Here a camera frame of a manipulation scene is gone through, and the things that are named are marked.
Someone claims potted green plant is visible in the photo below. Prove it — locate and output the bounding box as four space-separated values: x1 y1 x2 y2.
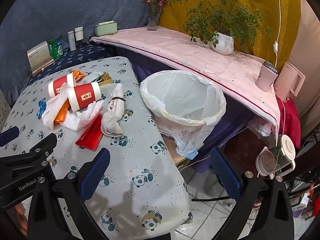
170 0 272 55

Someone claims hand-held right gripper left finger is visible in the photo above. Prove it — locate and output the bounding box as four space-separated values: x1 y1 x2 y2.
27 148 111 240

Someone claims brown cardboard box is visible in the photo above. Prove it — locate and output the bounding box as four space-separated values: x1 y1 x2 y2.
160 134 205 170

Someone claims gold foil packet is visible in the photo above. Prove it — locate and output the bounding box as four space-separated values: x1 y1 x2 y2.
99 72 112 85

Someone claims mint green box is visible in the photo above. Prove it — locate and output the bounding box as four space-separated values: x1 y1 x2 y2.
94 20 118 36

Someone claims red paper cup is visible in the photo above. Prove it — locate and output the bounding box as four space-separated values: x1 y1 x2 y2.
66 82 102 112
48 74 77 98

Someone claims person's left hand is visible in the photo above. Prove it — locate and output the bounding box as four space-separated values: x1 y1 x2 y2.
14 201 28 235

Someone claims dark purple table skirt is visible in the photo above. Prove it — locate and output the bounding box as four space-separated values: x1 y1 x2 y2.
131 60 253 173

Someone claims red flat envelope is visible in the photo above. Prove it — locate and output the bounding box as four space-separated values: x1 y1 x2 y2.
75 114 103 152

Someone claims yellow hanging cloth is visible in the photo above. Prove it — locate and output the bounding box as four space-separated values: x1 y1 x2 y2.
156 0 302 65

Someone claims pink thermos cup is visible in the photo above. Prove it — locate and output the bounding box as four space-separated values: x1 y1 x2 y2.
255 61 279 93

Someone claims red cloth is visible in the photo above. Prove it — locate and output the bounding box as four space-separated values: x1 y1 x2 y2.
276 97 302 150

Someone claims blue cloth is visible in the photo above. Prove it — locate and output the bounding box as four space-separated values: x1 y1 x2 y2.
0 0 165 105
36 101 47 119

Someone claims navy patterned cloth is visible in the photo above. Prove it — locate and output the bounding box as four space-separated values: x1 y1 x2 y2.
26 41 117 85

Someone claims orange plastic bag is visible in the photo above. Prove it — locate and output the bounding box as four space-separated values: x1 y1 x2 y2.
54 97 73 125

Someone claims grey panda print sheet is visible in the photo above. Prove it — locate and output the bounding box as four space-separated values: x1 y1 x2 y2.
0 56 193 233

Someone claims black floor cable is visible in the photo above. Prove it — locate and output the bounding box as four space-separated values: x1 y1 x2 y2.
191 196 237 203

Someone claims glass kettle with white lid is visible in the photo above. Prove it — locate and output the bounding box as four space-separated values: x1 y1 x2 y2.
255 134 296 180

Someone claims white-lined trash bin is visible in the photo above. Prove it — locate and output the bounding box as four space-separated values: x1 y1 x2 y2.
139 70 227 157

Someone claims green can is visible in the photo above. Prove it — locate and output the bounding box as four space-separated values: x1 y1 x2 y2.
48 37 64 60

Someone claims blue hanging cloth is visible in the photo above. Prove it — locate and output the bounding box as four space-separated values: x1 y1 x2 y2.
0 0 165 105

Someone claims pink electric kettle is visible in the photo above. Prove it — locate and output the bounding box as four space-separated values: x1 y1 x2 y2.
274 61 306 102

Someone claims grey white rag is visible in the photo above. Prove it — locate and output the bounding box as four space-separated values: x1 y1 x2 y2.
101 84 125 137

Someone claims gold and white box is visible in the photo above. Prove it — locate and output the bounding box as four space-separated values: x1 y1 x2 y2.
27 41 55 75

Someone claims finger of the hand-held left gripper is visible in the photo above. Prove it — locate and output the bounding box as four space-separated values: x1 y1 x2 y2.
0 126 20 147
0 133 58 173

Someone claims white slim bottle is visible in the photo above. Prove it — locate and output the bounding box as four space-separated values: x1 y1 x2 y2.
67 31 77 51

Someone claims white tissue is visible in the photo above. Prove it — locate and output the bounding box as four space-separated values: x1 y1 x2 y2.
61 101 104 131
41 82 72 130

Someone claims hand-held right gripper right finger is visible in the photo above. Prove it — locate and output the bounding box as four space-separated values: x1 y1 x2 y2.
211 147 295 240

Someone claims pink table cover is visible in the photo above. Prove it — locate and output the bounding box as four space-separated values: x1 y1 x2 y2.
90 26 284 153

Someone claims white cable with switch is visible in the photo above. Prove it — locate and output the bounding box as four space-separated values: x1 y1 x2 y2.
272 0 282 67

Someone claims glass vase with pink flowers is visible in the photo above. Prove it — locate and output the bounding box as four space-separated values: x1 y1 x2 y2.
142 0 167 31

